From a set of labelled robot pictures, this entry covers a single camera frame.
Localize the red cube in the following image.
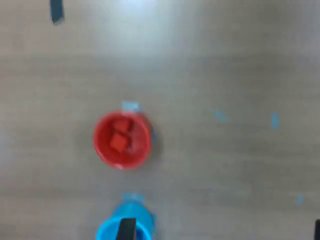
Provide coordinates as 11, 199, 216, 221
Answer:
111, 119, 135, 134
109, 133, 129, 153

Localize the blue plastic bin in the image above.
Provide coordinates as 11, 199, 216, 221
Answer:
95, 201, 154, 240

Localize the red plastic bin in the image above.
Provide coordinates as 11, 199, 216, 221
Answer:
92, 110, 153, 172

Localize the pale blue tape patch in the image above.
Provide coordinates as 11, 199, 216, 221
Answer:
120, 192, 146, 204
121, 100, 141, 114

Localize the small pale blue tape mark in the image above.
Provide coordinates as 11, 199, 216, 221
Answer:
294, 194, 306, 207
270, 111, 280, 131
213, 109, 229, 124

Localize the black tape strip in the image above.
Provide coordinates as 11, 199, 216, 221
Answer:
49, 0, 66, 25

